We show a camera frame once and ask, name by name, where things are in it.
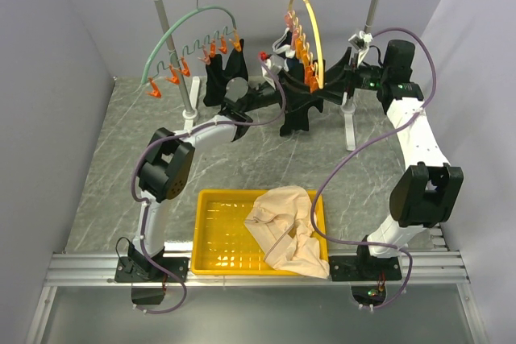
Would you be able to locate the black hanging underwear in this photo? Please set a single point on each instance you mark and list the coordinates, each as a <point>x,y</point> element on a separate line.
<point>218,76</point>

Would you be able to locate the yellow clip hanger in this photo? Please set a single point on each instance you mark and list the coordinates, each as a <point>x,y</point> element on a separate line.
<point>306,41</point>

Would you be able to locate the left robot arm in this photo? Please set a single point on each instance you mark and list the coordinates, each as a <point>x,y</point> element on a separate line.
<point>162,173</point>

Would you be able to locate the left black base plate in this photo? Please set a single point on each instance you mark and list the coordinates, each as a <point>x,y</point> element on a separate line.
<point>129,270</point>

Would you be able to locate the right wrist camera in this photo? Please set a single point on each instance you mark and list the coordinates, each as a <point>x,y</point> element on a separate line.
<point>361,42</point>

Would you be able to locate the navy white hanging underwear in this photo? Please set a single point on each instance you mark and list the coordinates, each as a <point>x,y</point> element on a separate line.
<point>282,47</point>

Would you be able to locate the orange clothes peg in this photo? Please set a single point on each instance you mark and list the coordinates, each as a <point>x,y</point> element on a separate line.
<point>311,76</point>

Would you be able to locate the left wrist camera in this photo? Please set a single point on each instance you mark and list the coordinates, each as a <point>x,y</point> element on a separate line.
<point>273,64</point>

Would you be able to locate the yellow plastic tray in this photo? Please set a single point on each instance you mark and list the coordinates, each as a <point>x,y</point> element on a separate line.
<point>222,245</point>

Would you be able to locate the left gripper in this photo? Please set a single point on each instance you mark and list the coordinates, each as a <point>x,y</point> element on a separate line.
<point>278,96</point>

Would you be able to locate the black underwear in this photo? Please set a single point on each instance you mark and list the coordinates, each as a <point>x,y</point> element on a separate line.
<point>218,76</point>
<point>299,99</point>

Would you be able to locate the green clip hanger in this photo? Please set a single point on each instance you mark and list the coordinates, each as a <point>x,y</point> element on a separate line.
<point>173,46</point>

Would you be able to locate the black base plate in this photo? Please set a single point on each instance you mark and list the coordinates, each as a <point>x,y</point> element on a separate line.
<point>129,270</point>
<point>351,268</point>

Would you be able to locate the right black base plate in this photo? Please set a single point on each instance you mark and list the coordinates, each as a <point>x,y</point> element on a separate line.
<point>351,268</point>

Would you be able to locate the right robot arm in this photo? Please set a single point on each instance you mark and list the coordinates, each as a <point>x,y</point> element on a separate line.
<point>427,191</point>

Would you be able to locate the beige cloth underwear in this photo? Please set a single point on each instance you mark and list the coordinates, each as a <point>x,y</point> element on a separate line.
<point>280,223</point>

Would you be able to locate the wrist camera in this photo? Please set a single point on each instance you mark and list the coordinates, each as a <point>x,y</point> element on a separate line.
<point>361,42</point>
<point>273,64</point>

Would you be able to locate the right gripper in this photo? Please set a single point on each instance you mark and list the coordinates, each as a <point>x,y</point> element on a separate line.
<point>351,75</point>

